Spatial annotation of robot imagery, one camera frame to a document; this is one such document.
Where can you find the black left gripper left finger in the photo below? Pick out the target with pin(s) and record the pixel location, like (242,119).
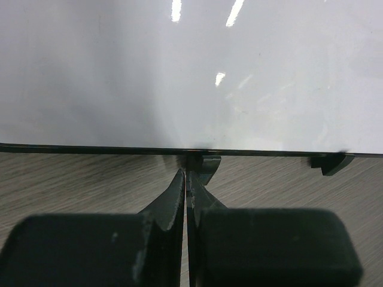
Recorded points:
(79,249)

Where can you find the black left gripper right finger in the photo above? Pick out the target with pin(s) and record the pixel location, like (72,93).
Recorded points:
(267,246)

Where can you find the white dry-erase board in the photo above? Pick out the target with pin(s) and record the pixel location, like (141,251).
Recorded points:
(225,76)

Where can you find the black whiteboard stand foot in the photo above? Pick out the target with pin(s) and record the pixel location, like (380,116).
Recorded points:
(208,166)
(331,164)

